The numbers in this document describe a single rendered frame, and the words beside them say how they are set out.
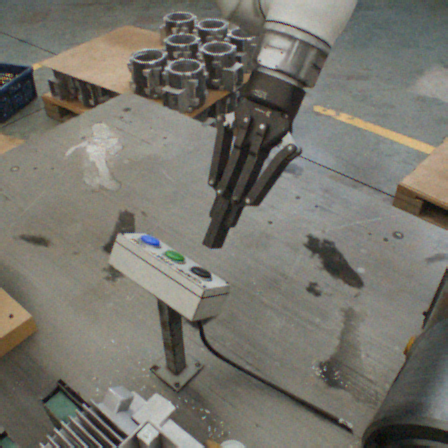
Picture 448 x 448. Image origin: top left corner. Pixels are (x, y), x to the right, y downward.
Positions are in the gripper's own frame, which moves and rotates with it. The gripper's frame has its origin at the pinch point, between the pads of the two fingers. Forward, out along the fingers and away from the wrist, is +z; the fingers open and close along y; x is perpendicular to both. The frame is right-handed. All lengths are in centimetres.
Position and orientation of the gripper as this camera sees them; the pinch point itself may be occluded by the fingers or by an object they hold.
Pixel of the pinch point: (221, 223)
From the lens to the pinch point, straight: 67.2
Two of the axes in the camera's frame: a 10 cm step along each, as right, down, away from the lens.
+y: 7.7, 4.3, -4.7
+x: 5.2, 0.2, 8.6
